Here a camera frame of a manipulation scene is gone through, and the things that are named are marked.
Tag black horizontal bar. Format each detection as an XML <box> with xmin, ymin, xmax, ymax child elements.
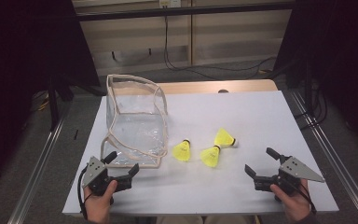
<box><xmin>76</xmin><ymin>1</ymin><xmax>296</xmax><ymax>22</ymax></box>

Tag black metal stand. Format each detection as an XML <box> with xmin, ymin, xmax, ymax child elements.
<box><xmin>48</xmin><ymin>74</ymin><xmax>74</xmax><ymax>132</ymax></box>

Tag person's right hand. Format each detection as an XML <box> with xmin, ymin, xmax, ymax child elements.
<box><xmin>269</xmin><ymin>179</ymin><xmax>311</xmax><ymax>222</ymax></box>

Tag black hanging wall cable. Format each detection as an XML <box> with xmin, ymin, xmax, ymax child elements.
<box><xmin>163</xmin><ymin>15</ymin><xmax>278</xmax><ymax>80</ymax></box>

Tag black floor cables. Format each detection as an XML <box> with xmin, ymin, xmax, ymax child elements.
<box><xmin>293</xmin><ymin>78</ymin><xmax>329</xmax><ymax>130</ymax></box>

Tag white power outlet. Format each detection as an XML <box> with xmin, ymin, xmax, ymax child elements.
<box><xmin>158</xmin><ymin>0</ymin><xmax>182</xmax><ymax>8</ymax></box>

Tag left hand-held gripper black cable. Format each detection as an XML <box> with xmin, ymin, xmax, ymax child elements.
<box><xmin>76</xmin><ymin>166</ymin><xmax>90</xmax><ymax>220</ymax></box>

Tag yellow shuttlecock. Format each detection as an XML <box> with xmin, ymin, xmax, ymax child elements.
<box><xmin>200</xmin><ymin>145</ymin><xmax>222</xmax><ymax>168</ymax></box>
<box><xmin>213</xmin><ymin>127</ymin><xmax>239</xmax><ymax>148</ymax></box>
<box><xmin>172</xmin><ymin>138</ymin><xmax>192</xmax><ymax>162</ymax></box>

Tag black curtain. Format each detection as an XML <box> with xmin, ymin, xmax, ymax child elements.
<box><xmin>273</xmin><ymin>0</ymin><xmax>358</xmax><ymax>153</ymax></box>
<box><xmin>0</xmin><ymin>0</ymin><xmax>101</xmax><ymax>194</ymax></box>

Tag transparent bag with beige trim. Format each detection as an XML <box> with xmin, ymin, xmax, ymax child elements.
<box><xmin>101</xmin><ymin>74</ymin><xmax>170</xmax><ymax>170</ymax></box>

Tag person's left hand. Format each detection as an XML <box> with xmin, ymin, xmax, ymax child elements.
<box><xmin>83</xmin><ymin>179</ymin><xmax>118</xmax><ymax>224</ymax></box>

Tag yellow floor cable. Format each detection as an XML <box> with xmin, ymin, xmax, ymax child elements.
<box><xmin>32</xmin><ymin>90</ymin><xmax>50</xmax><ymax>113</ymax></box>

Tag white table sheet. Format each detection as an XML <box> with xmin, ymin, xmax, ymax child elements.
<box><xmin>62</xmin><ymin>91</ymin><xmax>339</xmax><ymax>217</ymax></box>

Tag right hand-held gripper black cable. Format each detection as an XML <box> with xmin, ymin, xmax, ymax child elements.
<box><xmin>292</xmin><ymin>180</ymin><xmax>319</xmax><ymax>216</ymax></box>

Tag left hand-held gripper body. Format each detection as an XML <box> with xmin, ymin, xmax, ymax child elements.
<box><xmin>81</xmin><ymin>156</ymin><xmax>133</xmax><ymax>197</ymax></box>

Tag hand-held gripper black cable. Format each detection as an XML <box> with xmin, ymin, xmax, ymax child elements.
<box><xmin>292</xmin><ymin>180</ymin><xmax>319</xmax><ymax>216</ymax></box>
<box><xmin>76</xmin><ymin>166</ymin><xmax>90</xmax><ymax>220</ymax></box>

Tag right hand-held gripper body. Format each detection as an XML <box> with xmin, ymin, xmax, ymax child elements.
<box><xmin>253</xmin><ymin>155</ymin><xmax>326</xmax><ymax>198</ymax></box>

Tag aluminium floor rail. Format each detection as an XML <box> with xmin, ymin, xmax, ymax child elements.
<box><xmin>7</xmin><ymin>118</ymin><xmax>66</xmax><ymax>224</ymax></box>
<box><xmin>290</xmin><ymin>90</ymin><xmax>358</xmax><ymax>224</ymax></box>

